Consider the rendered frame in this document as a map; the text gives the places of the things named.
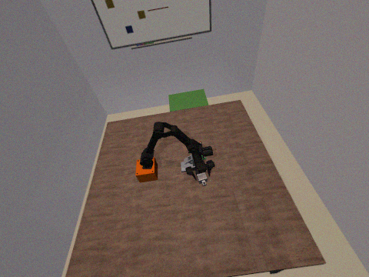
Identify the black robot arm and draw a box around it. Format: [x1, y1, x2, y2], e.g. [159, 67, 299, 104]
[140, 122, 213, 173]

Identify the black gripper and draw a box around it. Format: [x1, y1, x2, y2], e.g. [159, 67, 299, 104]
[185, 157, 215, 181]

